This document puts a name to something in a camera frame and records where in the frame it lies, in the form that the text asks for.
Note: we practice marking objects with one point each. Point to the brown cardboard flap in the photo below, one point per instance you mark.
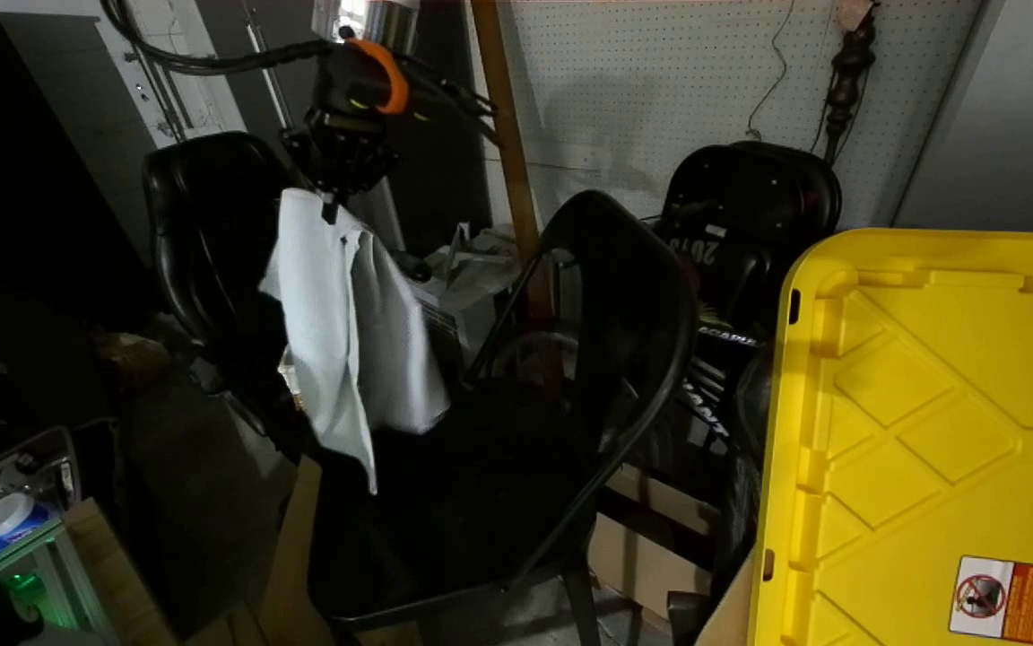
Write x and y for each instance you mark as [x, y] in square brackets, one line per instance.
[109, 575]

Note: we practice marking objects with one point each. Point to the white towel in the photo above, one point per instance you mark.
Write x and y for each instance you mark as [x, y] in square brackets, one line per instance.
[339, 324]

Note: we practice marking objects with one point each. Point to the brown cardboard sheet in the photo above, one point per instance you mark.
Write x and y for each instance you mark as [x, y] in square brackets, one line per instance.
[294, 560]

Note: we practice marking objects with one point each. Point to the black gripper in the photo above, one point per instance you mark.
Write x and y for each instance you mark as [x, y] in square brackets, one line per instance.
[343, 150]

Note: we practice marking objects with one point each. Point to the black folding chair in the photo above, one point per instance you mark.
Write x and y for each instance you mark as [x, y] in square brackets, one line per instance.
[638, 300]

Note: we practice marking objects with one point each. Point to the grey metal cabinet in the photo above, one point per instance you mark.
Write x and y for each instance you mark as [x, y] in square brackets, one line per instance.
[252, 95]

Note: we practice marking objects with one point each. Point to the stacked black folding chairs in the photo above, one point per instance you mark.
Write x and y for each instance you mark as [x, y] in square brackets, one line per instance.
[754, 201]

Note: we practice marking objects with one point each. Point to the brown cardboard box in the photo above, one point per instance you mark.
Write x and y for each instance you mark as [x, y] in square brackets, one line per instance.
[646, 560]

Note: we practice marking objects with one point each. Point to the brown wooden plank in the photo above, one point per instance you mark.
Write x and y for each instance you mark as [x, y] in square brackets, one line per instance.
[503, 119]

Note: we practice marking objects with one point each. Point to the yellow plastic tote lid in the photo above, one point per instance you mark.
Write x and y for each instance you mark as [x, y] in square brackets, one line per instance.
[933, 416]

